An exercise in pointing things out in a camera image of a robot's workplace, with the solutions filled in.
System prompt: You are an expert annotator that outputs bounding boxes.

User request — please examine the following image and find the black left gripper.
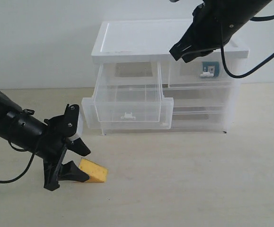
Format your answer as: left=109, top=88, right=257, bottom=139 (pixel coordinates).
left=36, top=115, right=90, bottom=191

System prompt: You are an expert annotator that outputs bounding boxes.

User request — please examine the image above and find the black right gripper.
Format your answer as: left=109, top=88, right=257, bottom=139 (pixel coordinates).
left=169, top=0, right=253, bottom=63

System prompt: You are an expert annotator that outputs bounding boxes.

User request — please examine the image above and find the white capped blue bottle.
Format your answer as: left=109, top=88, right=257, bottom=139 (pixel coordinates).
left=200, top=61, right=220, bottom=78

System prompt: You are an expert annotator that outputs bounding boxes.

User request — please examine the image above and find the yellow cheese wedge sponge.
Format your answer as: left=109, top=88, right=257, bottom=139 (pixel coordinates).
left=79, top=158, right=108, bottom=183

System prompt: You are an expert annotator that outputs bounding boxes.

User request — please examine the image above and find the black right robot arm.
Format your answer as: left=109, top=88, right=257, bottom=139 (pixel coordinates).
left=169, top=0, right=270, bottom=62

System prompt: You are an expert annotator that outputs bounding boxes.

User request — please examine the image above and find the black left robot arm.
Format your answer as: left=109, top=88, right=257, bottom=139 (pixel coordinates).
left=0, top=92, right=91, bottom=191

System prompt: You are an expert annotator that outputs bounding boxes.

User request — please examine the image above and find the middle wide clear drawer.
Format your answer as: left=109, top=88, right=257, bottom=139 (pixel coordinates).
left=163, top=86, right=239, bottom=107

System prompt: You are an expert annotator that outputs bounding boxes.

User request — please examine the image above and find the white plastic drawer cabinet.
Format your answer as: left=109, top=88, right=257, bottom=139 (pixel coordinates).
left=91, top=19, right=237, bottom=126

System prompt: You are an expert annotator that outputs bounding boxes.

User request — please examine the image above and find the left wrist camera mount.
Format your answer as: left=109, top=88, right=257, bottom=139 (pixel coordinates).
left=64, top=104, right=83, bottom=141

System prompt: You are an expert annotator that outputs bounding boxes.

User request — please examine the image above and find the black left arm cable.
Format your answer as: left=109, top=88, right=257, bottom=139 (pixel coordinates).
left=0, top=107, right=47, bottom=184

